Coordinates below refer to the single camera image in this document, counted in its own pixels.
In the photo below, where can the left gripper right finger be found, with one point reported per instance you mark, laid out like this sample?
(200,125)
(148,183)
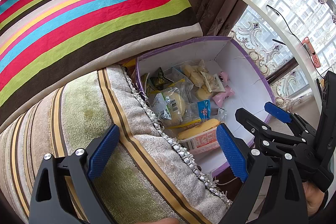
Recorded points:
(286,201)

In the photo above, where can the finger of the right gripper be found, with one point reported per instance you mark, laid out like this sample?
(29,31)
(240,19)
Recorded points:
(298,126)
(262,131)

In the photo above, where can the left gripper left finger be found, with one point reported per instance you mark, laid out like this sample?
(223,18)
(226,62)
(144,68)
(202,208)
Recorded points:
(64,191)

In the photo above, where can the pink snack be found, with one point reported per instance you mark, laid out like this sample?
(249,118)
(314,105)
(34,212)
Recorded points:
(228,92)

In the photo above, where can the white pastry snack packet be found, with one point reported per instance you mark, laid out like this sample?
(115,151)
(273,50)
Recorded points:
(213,82)

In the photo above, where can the large clear bread bag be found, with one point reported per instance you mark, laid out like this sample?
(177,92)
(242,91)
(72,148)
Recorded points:
(201,138)

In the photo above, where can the clear cookie packet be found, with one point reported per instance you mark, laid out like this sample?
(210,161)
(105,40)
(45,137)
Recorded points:
(194,73)

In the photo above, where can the clear blue-edged snack bag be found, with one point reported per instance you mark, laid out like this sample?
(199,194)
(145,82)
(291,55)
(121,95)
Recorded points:
(203,111)

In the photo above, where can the clear yellow-strip bun bag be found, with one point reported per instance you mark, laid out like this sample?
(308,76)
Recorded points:
(173,107)

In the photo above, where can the green yellow snack packet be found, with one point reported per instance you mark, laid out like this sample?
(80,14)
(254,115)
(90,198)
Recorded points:
(156,82)

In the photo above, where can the person's right hand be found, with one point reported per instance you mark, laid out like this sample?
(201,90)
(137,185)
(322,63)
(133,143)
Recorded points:
(314,197)

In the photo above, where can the purple white cardboard box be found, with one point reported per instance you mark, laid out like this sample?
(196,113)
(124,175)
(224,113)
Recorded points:
(220,53)

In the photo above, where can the orange comb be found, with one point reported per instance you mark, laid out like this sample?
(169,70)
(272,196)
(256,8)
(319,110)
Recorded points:
(314,57)

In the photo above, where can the white window shelf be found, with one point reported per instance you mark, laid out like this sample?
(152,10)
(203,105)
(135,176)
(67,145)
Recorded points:
(275,19)

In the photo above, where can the striped sofa cushion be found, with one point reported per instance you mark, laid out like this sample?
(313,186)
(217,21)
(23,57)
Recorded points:
(149,176)

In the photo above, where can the white lace curtain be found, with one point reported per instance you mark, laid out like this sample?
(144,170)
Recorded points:
(314,19)

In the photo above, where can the colourful striped cloth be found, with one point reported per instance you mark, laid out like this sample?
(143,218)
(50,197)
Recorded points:
(47,43)

